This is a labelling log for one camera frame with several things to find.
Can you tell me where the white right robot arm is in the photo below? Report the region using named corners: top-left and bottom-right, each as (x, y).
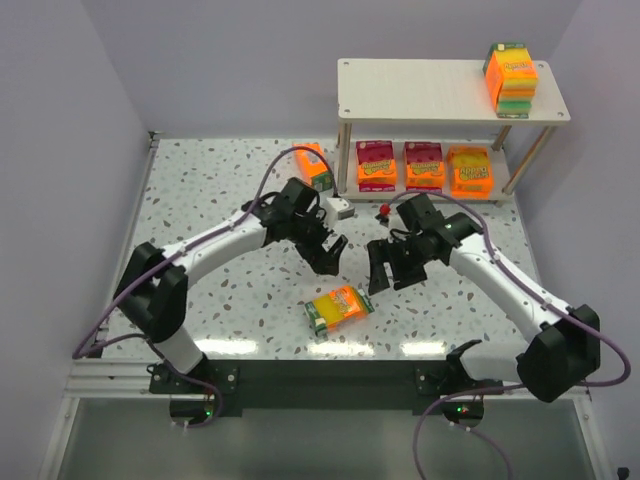
top-left (367, 194), bottom-right (601, 403)

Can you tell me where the orange magenta Scrub Mommy box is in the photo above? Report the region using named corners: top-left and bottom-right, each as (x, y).
top-left (356, 140), bottom-right (397, 192)

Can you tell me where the Sponge Daddy box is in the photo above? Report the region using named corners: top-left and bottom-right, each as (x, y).
top-left (304, 286), bottom-right (374, 337)
top-left (482, 42), bottom-right (539, 119)

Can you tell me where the aluminium frame rail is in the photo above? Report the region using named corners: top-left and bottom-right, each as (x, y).
top-left (38, 132), bottom-right (162, 479)

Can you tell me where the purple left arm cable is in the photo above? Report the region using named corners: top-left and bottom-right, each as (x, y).
top-left (72, 146), bottom-right (336, 429)

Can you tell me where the orange green Scrub Daddy box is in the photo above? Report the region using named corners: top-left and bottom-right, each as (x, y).
top-left (294, 143), bottom-right (333, 192)

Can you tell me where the white two-tier shelf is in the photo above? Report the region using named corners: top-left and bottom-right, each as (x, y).
top-left (335, 58), bottom-right (571, 202)

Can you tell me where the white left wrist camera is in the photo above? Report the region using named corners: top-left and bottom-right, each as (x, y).
top-left (323, 197), bottom-right (355, 227)

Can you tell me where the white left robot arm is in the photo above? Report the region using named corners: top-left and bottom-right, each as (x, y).
top-left (114, 178), bottom-right (354, 375)

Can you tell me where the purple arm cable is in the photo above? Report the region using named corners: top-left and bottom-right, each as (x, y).
top-left (388, 188), bottom-right (632, 480)
top-left (72, 146), bottom-right (336, 429)

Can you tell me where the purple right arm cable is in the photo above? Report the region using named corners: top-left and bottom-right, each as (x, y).
top-left (388, 188), bottom-right (632, 480)

